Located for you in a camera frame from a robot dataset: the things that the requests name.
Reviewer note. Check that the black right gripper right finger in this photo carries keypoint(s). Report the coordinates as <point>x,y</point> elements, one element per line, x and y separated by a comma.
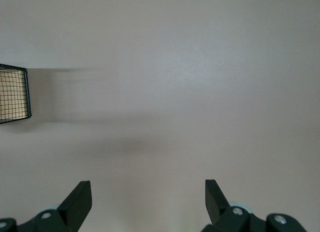
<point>217,204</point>

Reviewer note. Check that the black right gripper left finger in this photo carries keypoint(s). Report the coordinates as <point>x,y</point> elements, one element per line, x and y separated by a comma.
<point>72,207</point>

